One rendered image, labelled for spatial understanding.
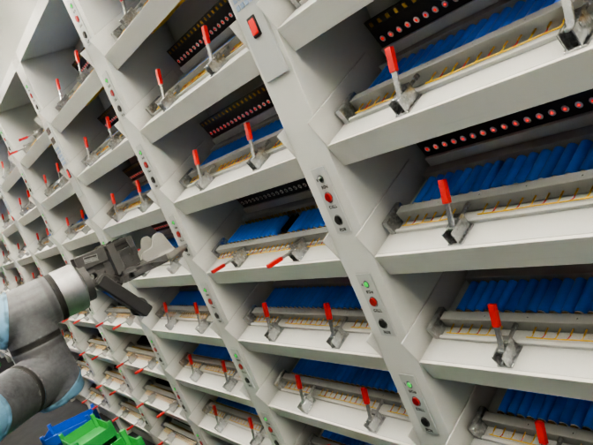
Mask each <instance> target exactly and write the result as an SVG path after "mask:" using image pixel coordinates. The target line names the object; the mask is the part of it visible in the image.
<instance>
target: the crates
mask: <svg viewBox="0 0 593 445"><path fill-rule="evenodd" d="M90 406H91V409H89V410H87V411H84V412H82V413H80V414H78V415H76V416H74V417H72V418H70V419H67V420H65V421H64V422H61V423H59V424H57V425H55V426H52V425H51V424H48V425H47V427H48V429H49V430H48V431H47V433H46V435H45V436H41V437H40V440H41V443H42V445H110V444H111V443H113V442H114V441H116V440H118V439H119V438H121V436H120V434H119V433H117V432H116V429H115V428H114V426H113V424H112V422H111V420H109V421H107V422H106V421H103V420H101V417H100V415H99V412H98V411H97V410H96V408H95V409H94V410H92V409H93V408H94V407H95V406H94V404H90Z"/></svg>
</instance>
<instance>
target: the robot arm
mask: <svg viewBox="0 0 593 445"><path fill-rule="evenodd" d="M187 246H188V245H187V244H184V245H181V246H179V247H177V248H176V247H175V246H172V244H171V243H170V242H169V241H168V240H167V239H166V238H165V236H164V235H163V234H162V233H160V232H158V233H155V234H153V236H152V239H151V238H150V237H148V236H145V237H143V238H142V239H141V249H140V250H139V251H138V250H137V247H136V246H135V244H134V242H133V240H132V238H131V235H129V236H127V237H124V238H123V237H120V238H117V239H114V240H113V241H112V242H111V241H109V242H108V243H106V244H105V245H98V246H96V247H95V248H94V250H93V251H91V252H89V253H85V254H83V255H81V256H79V257H76V258H74V259H72V260H70V262H71V265H66V266H64V267H62V268H59V269H57V270H54V271H52V272H50V273H48V274H46V275H44V276H41V277H39V278H37V279H34V280H33V281H31V282H29V283H25V284H23V285H20V286H19V287H17V288H15V289H12V290H9V291H7V292H5V291H4V292H3V293H2V294H1V295H0V350H4V351H5V350H7V348H8V350H9V352H10V353H11V356H12V358H13V360H14V362H15V364H16V365H15V366H12V367H10V368H9V369H7V370H5V371H4V372H2V373H0V441H1V440H2V439H3V438H4V437H5V436H6V435H8V434H9V433H11V432H12V431H13V430H15V429H16V428H17V427H19V426H21V425H22V424H23V423H25V422H26V421H27V420H29V419H30V418H31V417H32V416H33V415H35V414H36V413H38V412H41V413H46V412H50V411H53V410H55V409H57V408H59V407H61V406H63V405H64V404H67V403H68V402H69V401H70V400H71V399H73V398H74V397H75V396H76V395H78V394H79V393H80V391H81V390H82V389H83V388H84V384H85V382H84V379H83V377H82V374H81V370H80V368H79V366H78V365H77V363H76V361H75V359H74V357H73V356H72V354H71V351H70V349H69V347H68V345H67V343H66V341H65V339H64V336H63V334H62V332H61V330H60V328H59V327H58V325H57V323H59V322H61V321H64V320H66V319H68V318H69V317H71V316H73V315H75V314H77V313H80V312H82V311H84V310H86V309H87V308H89V307H90V305H91V301H92V300H94V299H96V298H97V293H96V289H98V290H100V291H101V292H103V293H105V294H106V295H108V296H109V297H111V298H113V299H114V300H115V301H116V302H118V303H119V304H121V305H123V306H125V307H126V308H128V309H129V310H130V312H131V313H132V314H133V315H136V316H145V317H147V315H148V314H149V313H150V312H151V310H152V308H153V307H152V306H151V305H149V304H148V303H147V301H146V300H145V299H144V298H141V297H138V296H136V295H135V294H133V293H132V292H130V291H129V290H127V289H126V288H125V287H123V286H122V285H123V283H127V282H129V281H131V280H133V279H135V278H138V277H140V276H142V275H143V274H145V272H147V271H149V270H151V269H153V268H157V267H159V266H160V265H162V264H164V263H166V262H168V261H169V260H172V259H174V258H175V257H177V256H179V255H181V254H182V253H183V252H184V250H185V249H186V248H187ZM97 247H98V248H97ZM91 274H93V275H94V279H92V278H91ZM95 288H96V289H95Z"/></svg>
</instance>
